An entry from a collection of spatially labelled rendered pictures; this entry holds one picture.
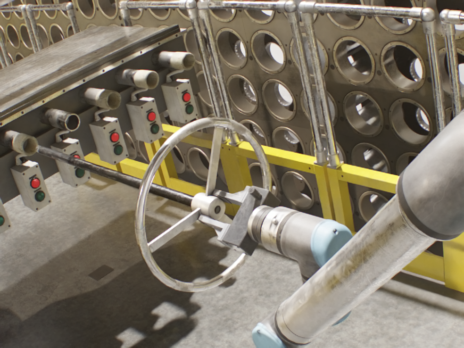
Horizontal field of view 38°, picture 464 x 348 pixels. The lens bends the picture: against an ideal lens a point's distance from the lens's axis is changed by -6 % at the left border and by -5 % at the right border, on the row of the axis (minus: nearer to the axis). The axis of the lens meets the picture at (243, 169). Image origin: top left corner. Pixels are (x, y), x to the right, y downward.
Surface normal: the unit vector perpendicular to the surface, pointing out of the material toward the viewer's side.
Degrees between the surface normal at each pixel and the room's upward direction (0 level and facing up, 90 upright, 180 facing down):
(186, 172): 90
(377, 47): 90
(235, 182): 90
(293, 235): 50
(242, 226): 31
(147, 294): 0
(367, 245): 71
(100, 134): 90
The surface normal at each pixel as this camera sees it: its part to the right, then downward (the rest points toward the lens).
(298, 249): -0.71, 0.30
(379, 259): -0.55, 0.55
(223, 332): -0.21, -0.87
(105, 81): 0.69, 0.18
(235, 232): -0.54, -0.51
